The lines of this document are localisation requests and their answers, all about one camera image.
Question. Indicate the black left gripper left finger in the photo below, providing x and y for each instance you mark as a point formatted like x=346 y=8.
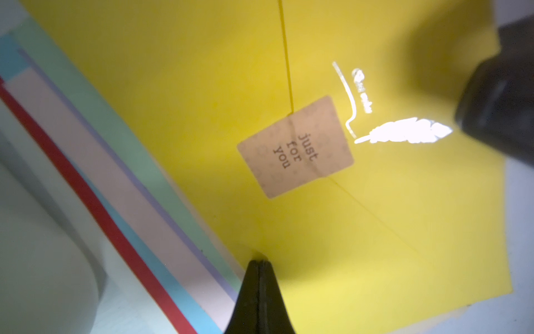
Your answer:
x=244 y=318

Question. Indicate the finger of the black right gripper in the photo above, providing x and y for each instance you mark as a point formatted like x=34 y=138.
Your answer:
x=496 y=106

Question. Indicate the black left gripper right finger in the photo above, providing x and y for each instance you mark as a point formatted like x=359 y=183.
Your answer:
x=272 y=314

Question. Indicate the yellow envelope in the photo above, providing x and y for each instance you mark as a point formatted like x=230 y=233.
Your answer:
x=318 y=134

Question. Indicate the white plastic storage box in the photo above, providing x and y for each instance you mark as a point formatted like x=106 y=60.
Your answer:
x=59 y=273

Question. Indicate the pink envelope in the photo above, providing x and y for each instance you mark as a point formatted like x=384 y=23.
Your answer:
x=125 y=188

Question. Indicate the lavender envelope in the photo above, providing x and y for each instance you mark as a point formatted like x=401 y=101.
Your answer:
x=86 y=128

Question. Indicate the white red-striped envelope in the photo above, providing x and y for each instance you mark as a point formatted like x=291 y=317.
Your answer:
x=83 y=200

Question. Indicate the light green envelope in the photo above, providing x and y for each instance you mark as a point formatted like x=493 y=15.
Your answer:
x=113 y=134

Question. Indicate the light blue envelope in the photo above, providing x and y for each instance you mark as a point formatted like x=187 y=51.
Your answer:
x=158 y=275

